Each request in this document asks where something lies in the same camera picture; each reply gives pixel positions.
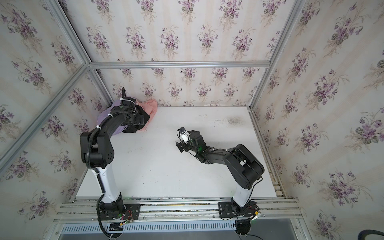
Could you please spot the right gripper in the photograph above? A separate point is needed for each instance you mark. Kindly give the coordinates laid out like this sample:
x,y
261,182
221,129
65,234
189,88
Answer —
x,y
183,144

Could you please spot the black cloth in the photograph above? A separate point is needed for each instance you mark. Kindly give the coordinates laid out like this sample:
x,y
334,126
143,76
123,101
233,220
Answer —
x,y
135,122

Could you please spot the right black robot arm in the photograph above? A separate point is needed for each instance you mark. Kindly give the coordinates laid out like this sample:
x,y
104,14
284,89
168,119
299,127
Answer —
x,y
244,167

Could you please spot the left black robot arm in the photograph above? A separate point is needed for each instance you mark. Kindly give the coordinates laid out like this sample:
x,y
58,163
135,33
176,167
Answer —
x,y
98,154

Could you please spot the pink cloth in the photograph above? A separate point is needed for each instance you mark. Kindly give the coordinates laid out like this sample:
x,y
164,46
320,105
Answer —
x,y
150,107

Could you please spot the purple cloth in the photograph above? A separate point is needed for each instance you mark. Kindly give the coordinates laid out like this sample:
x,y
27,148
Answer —
x,y
110,123

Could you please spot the white ventilation grille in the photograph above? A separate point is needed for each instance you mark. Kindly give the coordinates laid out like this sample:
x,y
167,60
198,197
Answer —
x,y
151,227

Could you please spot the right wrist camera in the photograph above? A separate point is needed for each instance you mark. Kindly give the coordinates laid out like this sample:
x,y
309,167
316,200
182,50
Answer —
x,y
183,135

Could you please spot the aluminium rail base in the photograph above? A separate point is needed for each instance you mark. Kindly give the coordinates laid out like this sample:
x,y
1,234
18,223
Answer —
x,y
83,210

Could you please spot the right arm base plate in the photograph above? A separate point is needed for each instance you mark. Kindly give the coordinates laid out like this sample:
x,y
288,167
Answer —
x,y
230,210

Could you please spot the horizontal aluminium frame bar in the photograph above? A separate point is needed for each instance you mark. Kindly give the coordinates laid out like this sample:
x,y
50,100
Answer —
x,y
179,64

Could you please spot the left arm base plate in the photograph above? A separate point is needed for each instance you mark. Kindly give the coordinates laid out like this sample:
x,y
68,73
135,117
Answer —
x,y
109,212

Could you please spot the left back frame post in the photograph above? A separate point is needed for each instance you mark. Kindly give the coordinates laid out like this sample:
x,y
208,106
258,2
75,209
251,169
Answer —
x,y
78,48

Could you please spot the left diagonal frame bar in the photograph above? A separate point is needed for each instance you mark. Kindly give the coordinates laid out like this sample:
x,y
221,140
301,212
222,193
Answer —
x,y
40,119

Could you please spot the aluminium frame post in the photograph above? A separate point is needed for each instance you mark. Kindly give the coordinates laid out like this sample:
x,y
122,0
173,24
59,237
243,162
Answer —
x,y
278,50

